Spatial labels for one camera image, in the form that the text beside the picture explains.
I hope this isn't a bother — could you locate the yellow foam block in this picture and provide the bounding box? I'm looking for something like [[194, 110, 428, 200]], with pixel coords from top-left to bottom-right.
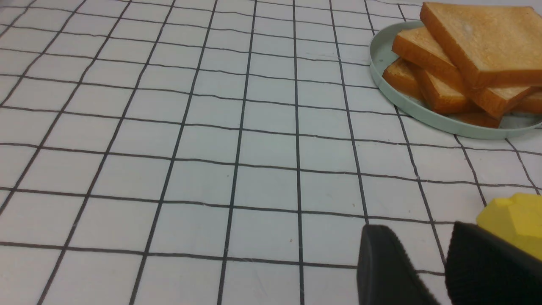
[[476, 193, 542, 259]]

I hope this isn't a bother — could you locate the toast slice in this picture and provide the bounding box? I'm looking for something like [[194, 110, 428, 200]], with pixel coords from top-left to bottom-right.
[[420, 2, 542, 89], [406, 62, 541, 115], [392, 27, 541, 111], [383, 58, 501, 129]]

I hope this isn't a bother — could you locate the white grid tablecloth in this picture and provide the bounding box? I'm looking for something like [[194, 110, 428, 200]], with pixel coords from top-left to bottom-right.
[[0, 0, 541, 305]]

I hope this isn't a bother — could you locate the green plate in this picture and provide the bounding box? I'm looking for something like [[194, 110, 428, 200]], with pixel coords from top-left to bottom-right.
[[368, 21, 541, 140]]

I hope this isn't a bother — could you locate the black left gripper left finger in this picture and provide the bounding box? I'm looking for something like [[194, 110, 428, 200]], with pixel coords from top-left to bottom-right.
[[357, 225, 439, 305]]

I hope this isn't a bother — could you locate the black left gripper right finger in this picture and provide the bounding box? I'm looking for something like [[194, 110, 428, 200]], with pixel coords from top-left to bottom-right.
[[445, 222, 542, 305]]

